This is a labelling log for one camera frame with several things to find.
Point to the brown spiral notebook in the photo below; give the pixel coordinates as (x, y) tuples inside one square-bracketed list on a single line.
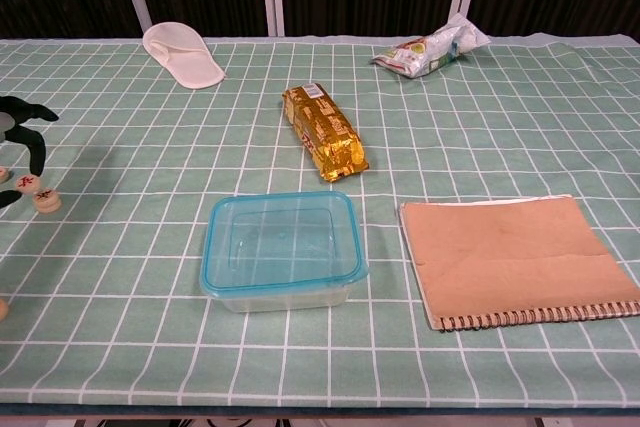
[(510, 257)]

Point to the green checked tablecloth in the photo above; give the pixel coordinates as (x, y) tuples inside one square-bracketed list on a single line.
[(475, 147)]

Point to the blue clear plastic container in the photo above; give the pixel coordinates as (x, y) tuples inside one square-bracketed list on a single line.
[(282, 247)]

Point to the white disposable slipper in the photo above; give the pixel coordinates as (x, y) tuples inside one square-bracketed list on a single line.
[(185, 57)]

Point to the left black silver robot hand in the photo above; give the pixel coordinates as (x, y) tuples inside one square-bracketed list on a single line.
[(30, 137)]

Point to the gold foil biscuit pack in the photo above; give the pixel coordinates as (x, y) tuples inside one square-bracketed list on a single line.
[(325, 132)]

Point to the green white snack bag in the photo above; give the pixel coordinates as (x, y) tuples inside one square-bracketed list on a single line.
[(425, 54)]

